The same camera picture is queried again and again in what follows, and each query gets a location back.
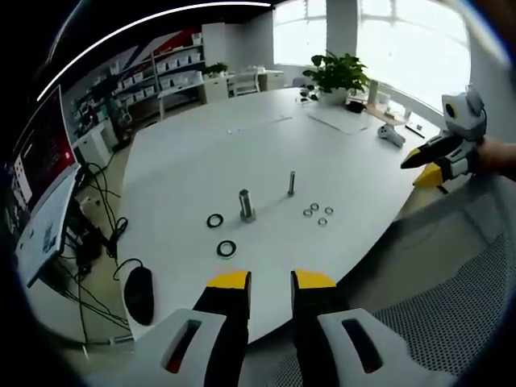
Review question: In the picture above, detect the small potted plant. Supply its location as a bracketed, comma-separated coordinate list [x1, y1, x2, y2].
[201, 62, 230, 80]

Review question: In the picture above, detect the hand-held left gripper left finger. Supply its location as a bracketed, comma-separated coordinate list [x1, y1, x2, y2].
[92, 269, 253, 387]

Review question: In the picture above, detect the white handheld controller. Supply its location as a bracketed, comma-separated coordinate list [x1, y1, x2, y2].
[376, 123, 406, 148]

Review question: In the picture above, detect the black mouse cable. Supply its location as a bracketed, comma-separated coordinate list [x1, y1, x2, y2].
[112, 257, 147, 282]

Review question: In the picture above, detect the black cable bundle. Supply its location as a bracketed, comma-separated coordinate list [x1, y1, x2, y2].
[60, 160, 132, 347]

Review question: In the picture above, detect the person's right hand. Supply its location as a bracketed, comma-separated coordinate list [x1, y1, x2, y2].
[477, 135, 516, 181]

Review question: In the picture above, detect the white low cabinet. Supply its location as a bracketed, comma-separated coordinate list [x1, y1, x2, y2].
[74, 120, 116, 162]

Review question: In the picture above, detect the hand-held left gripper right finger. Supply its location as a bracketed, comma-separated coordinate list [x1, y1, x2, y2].
[290, 268, 459, 387]

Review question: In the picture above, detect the black computer mouse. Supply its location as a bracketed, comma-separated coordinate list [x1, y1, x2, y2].
[123, 265, 156, 326]

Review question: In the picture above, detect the grey mesh chair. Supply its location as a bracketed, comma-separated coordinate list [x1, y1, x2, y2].
[277, 177, 516, 387]

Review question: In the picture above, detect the potted green plant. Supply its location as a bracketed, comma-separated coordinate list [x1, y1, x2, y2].
[302, 51, 371, 107]

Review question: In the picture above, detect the thick metal threaded stud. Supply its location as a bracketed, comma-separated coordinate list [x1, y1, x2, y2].
[238, 188, 258, 223]

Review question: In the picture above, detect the computer monitor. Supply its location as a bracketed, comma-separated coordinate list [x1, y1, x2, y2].
[2, 84, 84, 288]

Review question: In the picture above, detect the shelf with white bins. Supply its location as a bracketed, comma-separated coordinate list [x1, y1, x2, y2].
[70, 38, 206, 122]

